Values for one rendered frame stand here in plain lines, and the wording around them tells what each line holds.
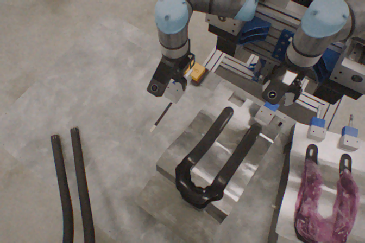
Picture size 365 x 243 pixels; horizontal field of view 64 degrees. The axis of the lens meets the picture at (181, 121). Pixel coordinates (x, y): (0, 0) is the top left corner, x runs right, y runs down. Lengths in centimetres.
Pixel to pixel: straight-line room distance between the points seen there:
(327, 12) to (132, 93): 75
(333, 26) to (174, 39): 34
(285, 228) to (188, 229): 29
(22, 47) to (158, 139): 172
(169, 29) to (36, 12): 212
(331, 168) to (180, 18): 68
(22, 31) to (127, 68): 157
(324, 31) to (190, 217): 63
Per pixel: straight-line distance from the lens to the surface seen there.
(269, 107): 103
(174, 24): 68
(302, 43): 69
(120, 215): 103
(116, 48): 128
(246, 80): 188
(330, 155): 109
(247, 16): 75
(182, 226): 94
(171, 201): 95
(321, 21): 64
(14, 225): 208
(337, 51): 123
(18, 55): 254
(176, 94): 95
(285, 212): 97
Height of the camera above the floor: 180
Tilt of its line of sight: 68 degrees down
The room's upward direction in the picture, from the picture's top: 4 degrees counter-clockwise
